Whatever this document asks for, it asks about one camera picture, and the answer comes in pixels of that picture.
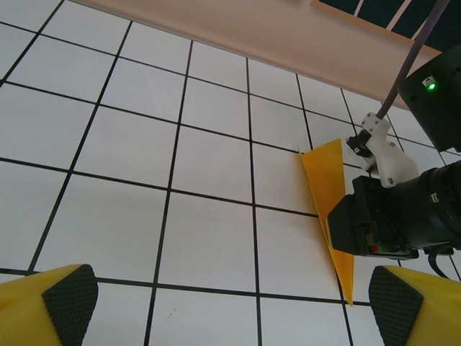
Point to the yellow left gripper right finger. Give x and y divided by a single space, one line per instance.
425 310

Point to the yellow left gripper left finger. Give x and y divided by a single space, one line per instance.
36 310

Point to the yellow paper sheet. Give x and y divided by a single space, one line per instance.
324 180

